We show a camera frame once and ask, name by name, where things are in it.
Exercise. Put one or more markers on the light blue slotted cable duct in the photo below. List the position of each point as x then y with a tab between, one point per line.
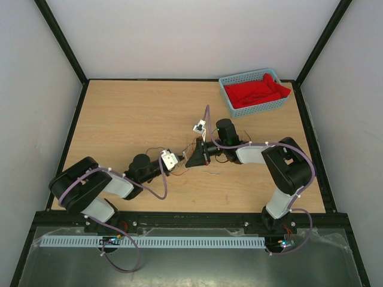
157	242

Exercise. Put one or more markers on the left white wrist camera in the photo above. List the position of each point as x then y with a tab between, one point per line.
170	159

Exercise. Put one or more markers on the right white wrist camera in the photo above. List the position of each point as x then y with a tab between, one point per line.
200	129

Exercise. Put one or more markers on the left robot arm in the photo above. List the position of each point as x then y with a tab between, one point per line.
77	188

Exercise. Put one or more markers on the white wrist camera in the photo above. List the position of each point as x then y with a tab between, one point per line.
170	159
200	129

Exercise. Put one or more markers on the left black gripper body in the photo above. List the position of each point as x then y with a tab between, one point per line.
155	169

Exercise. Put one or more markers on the red cloth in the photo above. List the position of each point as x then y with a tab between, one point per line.
256	92

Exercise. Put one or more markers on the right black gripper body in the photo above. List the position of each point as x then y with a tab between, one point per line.
212	149

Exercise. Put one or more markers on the left green circuit board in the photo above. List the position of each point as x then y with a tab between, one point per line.
109	240

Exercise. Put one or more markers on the light blue plastic basket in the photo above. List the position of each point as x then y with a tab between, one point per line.
256	75

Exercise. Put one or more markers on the black aluminium frame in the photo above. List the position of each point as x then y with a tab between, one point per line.
330	219

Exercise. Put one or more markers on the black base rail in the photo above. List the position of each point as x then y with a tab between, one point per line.
251	222

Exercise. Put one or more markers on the right green circuit board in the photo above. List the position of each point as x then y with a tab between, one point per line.
286	243

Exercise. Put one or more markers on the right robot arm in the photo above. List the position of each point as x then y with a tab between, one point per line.
290	168

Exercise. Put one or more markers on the green circuit board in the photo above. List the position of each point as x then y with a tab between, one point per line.
286	243
109	240

